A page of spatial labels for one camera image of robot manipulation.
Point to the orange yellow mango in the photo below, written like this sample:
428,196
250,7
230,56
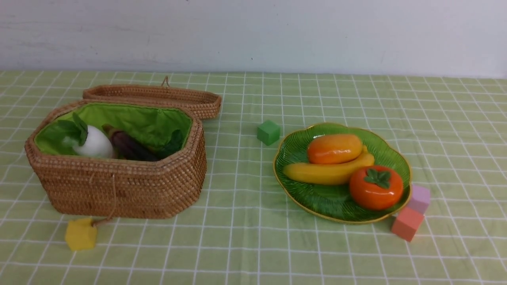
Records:
334,149

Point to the yellow banana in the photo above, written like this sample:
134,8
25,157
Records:
328,174

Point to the purple eggplant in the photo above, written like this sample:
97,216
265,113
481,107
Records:
127,146

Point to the orange persimmon with green leaf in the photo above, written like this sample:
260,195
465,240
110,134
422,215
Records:
376,187

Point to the white radish with green leaves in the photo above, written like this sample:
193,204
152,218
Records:
85,140

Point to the orange carrot with green leaves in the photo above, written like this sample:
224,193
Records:
174,145

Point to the green foam cube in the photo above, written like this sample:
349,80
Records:
268,132

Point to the woven wicker basket lid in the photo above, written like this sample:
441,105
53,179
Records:
203,104

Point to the green checked tablecloth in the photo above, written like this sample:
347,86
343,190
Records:
244,230

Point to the green leaf-shaped glass plate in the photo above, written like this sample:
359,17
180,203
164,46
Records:
334,202

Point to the woven wicker basket green lining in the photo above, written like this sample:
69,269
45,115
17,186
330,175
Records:
117,187

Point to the salmon foam cube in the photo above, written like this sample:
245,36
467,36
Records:
407,223

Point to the pink foam cube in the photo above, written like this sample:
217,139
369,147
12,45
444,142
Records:
420,199

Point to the yellow foam cube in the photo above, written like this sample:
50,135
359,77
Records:
81,234

